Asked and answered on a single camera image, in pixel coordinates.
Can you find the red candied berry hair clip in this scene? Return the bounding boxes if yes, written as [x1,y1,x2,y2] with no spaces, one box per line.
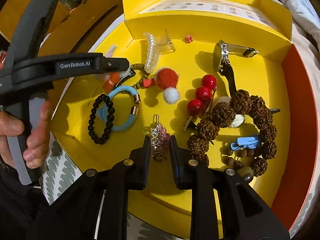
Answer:
[183,74,217,131]

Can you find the black bead bracelet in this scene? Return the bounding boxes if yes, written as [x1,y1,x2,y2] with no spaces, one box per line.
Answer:
[87,93,116,145]

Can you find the wristwatch with black strap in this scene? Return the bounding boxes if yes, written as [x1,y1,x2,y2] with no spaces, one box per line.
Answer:
[213,40,259,96]

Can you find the red santa hat hair clip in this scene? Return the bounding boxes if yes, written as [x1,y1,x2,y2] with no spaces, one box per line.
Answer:
[142,68,180,105]

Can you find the olive spiral hair tie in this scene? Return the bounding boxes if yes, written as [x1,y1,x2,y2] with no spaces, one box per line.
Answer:
[130,63,151,91]

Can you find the light blue hair tie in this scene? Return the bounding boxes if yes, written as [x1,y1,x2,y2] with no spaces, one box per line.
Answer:
[96,85,141,132]

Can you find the small red star charm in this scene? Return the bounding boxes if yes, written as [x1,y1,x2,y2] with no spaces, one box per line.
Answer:
[184,35,193,43]

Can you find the rhinestone pink hair clip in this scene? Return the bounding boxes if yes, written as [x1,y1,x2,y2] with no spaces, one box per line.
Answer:
[150,114,170,163]

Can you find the person's left hand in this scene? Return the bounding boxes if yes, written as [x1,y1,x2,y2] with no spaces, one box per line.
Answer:
[0,100,53,170]

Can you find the white floral duvet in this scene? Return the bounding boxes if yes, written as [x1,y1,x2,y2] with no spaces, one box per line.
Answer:
[240,0,320,86]

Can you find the yellow cardboard box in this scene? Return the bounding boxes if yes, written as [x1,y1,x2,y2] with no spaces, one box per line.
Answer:
[53,0,318,229]

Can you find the orange white hair clip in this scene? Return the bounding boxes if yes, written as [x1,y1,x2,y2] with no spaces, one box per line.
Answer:
[102,44,137,93]

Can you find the white pompom hair tie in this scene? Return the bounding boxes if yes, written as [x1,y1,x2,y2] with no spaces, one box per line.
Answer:
[215,96,246,129]

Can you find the light blue small hair clip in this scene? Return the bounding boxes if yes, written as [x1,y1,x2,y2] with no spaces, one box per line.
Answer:
[230,136,262,151]

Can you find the brown rudraksha bead bracelet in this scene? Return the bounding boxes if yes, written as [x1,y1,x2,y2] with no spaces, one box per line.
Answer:
[186,89,278,183]

